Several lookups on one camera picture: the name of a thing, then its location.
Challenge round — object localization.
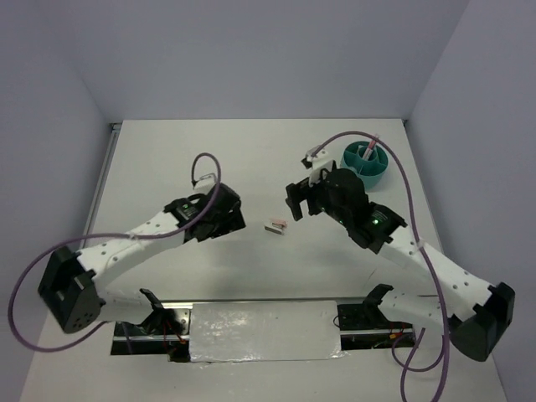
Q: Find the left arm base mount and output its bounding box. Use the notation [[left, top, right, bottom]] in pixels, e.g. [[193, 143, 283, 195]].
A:
[[110, 288, 193, 363]]

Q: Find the pink white stapler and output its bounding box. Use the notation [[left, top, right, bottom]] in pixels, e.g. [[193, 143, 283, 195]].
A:
[[264, 219, 287, 235]]

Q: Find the pink pen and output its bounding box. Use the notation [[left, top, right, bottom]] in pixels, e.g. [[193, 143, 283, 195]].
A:
[[363, 135, 379, 161]]

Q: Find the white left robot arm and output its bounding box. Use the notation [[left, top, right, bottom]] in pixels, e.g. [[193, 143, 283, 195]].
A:
[[38, 184, 245, 334]]

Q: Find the silver foil cover plate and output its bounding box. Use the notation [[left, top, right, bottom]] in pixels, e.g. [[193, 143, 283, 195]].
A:
[[189, 301, 343, 363]]

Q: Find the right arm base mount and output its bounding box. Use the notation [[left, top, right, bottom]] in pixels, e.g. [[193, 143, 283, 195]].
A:
[[332, 284, 415, 351]]

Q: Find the teal round divided container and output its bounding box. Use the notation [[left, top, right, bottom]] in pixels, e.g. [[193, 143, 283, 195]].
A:
[[341, 141, 389, 190]]

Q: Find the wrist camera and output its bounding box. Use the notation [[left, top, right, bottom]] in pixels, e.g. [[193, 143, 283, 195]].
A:
[[301, 147, 337, 187], [193, 173, 218, 194]]

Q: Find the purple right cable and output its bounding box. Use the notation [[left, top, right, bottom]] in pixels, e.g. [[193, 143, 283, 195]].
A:
[[312, 131, 454, 401]]

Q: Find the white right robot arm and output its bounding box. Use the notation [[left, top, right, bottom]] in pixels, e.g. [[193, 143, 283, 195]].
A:
[[286, 168, 515, 362]]

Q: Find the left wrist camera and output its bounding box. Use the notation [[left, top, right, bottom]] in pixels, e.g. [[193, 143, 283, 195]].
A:
[[193, 173, 218, 194]]

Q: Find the aluminium table edge rail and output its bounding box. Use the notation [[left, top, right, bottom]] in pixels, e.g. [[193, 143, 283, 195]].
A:
[[84, 122, 122, 235]]

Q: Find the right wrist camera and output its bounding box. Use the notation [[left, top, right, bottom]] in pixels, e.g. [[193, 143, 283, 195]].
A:
[[301, 147, 337, 187]]

